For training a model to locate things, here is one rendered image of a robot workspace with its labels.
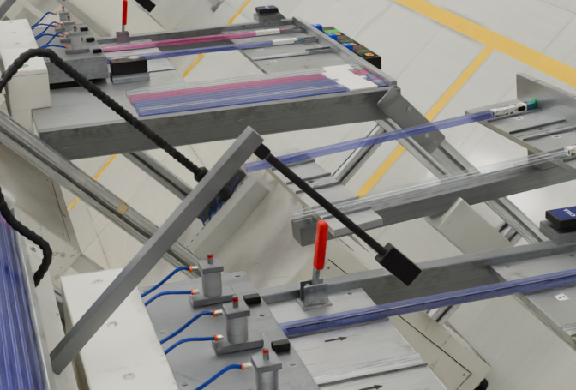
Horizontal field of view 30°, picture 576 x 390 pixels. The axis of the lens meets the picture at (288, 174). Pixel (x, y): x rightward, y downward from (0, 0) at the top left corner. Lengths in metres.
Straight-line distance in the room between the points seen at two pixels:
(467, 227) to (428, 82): 1.98
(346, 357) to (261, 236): 1.22
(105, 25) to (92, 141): 3.63
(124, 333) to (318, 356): 0.23
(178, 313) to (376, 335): 0.23
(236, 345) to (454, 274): 0.41
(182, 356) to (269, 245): 1.27
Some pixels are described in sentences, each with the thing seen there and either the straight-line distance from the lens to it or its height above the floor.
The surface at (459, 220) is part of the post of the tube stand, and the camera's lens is 1.66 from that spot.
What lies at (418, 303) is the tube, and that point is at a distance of 1.31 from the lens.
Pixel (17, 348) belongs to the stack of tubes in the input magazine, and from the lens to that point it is 0.92.
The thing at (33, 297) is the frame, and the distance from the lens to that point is 1.03.
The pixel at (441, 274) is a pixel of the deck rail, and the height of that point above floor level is 0.90.
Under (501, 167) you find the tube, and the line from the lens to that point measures 1.56.
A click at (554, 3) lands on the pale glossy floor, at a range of 3.45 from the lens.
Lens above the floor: 1.73
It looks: 26 degrees down
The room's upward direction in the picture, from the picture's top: 50 degrees counter-clockwise
